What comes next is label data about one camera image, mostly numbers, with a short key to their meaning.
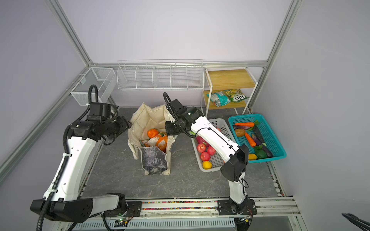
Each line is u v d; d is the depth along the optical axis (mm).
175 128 646
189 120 513
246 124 1024
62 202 370
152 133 935
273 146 910
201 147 868
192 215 728
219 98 993
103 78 1036
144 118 849
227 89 1081
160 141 869
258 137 992
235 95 1021
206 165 840
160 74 983
